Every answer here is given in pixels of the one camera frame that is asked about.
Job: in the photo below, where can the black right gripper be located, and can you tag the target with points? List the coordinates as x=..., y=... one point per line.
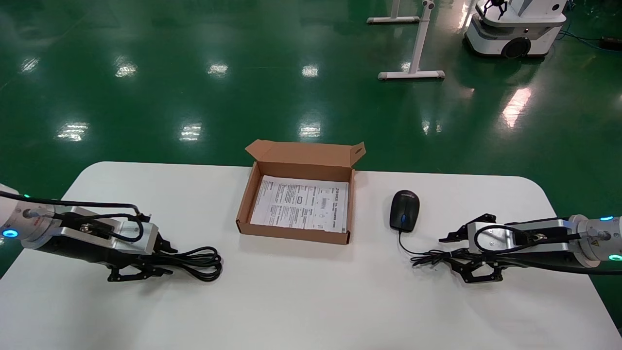
x=534, y=260

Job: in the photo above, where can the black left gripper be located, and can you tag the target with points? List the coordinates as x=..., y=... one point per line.
x=92, y=255

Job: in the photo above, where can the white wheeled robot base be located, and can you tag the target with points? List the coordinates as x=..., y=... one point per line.
x=515, y=29

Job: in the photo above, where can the brown cardboard box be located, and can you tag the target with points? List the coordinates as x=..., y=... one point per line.
x=301, y=158

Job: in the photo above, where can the black floor box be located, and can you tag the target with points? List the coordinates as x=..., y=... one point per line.
x=612, y=42

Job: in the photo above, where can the white printed instruction sheet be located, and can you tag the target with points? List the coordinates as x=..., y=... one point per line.
x=301, y=204

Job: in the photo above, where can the white T-foot table leg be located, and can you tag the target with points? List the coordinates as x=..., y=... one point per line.
x=418, y=43
x=393, y=19

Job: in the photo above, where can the black gripper of distant robot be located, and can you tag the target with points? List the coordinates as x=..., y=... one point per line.
x=495, y=7

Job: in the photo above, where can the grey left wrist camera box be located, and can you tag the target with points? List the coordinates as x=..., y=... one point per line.
x=146, y=238

